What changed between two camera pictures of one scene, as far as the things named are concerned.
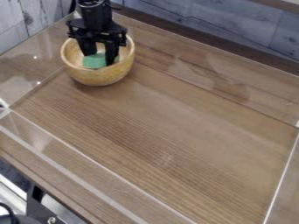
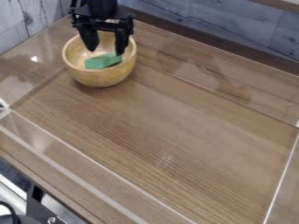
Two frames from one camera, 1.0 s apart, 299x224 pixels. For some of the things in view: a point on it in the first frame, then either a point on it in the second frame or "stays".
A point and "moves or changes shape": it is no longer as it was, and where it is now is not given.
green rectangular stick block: (95, 61) moves or changes shape
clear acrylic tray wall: (189, 143) stays
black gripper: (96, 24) → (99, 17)
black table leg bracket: (36, 209) stays
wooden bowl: (96, 77) stays
